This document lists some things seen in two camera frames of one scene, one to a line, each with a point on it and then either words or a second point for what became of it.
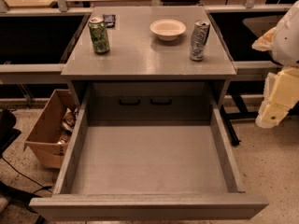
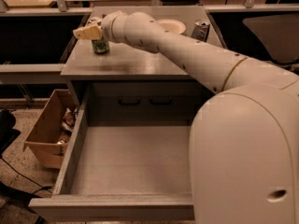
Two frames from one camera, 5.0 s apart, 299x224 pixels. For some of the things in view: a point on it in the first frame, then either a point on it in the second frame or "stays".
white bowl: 167,29 stays
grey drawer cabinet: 149,64 stays
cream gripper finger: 280,94 → 113,26
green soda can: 99,35 stays
